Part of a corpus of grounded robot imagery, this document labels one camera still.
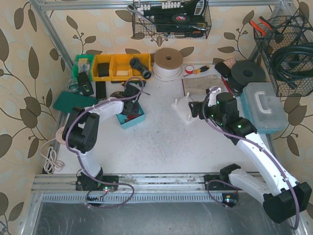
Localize small red spring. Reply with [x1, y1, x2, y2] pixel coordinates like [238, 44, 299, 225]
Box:
[125, 115, 138, 122]

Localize orange handled pliers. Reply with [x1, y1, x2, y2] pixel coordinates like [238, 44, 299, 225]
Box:
[249, 16, 273, 37]

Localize red white tape roll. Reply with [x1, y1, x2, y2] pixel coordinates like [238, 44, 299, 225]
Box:
[185, 65, 194, 74]

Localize right wire basket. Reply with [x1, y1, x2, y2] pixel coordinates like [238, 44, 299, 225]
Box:
[253, 15, 313, 97]

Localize black green device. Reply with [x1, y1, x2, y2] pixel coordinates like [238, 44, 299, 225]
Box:
[77, 72, 94, 96]

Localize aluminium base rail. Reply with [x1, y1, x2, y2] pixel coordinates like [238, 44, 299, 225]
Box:
[31, 173, 205, 193]

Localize black disc spool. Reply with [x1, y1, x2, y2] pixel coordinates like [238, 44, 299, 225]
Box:
[228, 60, 266, 92]

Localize top wire basket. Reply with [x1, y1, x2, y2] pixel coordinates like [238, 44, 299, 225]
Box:
[127, 0, 211, 41]

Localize teal clear storage box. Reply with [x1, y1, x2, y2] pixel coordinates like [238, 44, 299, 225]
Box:
[240, 82, 288, 134]

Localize beige work glove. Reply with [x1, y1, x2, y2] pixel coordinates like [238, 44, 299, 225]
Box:
[182, 74, 224, 96]

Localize round beige power socket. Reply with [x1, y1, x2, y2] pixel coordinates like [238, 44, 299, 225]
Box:
[55, 126, 66, 145]

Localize red handled tool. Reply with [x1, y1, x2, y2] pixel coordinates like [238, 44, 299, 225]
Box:
[220, 75, 236, 96]

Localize teal plastic tray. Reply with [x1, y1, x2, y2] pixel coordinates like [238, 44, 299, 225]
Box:
[116, 102, 145, 129]

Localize white peg board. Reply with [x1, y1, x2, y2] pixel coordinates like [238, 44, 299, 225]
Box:
[172, 92, 196, 125]

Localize wire basket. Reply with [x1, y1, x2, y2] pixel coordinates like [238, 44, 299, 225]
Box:
[127, 0, 211, 41]
[253, 15, 313, 97]

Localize green parts bin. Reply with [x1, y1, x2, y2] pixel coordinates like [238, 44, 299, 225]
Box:
[72, 54, 94, 81]

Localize black pipe fitting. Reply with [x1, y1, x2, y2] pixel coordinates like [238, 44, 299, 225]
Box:
[129, 58, 152, 80]

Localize green plastic lid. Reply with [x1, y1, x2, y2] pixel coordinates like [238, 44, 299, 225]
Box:
[53, 91, 98, 114]

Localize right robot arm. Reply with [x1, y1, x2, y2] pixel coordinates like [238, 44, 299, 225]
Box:
[188, 90, 312, 230]

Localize yellow handled screwdriver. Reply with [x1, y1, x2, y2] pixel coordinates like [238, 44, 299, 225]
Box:
[183, 65, 210, 77]

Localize black rectangular block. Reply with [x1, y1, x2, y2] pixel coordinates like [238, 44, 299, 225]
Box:
[95, 81, 107, 100]

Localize brown tape roll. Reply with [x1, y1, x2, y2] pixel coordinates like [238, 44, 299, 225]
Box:
[110, 91, 125, 99]

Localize white cord spool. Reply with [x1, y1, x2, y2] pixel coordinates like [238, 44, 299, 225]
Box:
[153, 47, 183, 82]

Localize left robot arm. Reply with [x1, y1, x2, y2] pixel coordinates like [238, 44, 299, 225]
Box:
[62, 84, 143, 191]

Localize yellow parts bin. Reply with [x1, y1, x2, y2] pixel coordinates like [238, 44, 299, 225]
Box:
[91, 53, 152, 82]

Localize black pouch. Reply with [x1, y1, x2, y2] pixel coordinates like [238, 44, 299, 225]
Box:
[215, 62, 231, 78]

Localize coiled black hose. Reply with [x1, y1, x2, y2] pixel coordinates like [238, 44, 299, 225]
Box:
[270, 43, 313, 84]

